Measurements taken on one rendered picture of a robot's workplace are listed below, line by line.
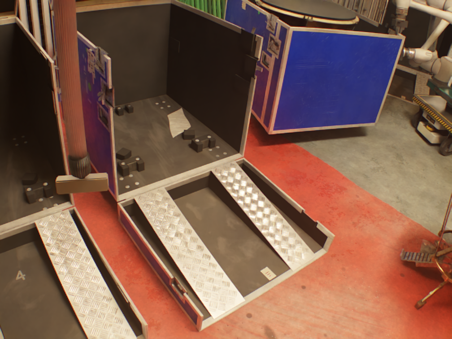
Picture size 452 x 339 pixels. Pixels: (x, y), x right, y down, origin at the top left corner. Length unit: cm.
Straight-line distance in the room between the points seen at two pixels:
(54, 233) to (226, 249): 89
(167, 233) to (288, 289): 68
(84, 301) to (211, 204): 95
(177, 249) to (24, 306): 79
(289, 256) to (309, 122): 118
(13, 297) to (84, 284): 36
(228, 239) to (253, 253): 16
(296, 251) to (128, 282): 90
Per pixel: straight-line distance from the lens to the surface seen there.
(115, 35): 273
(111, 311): 176
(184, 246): 192
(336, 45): 269
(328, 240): 213
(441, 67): 380
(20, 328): 184
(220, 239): 207
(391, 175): 305
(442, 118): 360
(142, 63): 290
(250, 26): 298
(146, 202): 206
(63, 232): 197
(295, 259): 206
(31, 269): 201
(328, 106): 289
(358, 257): 225
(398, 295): 218
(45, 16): 346
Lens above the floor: 154
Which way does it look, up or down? 36 degrees down
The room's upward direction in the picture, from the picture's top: 9 degrees clockwise
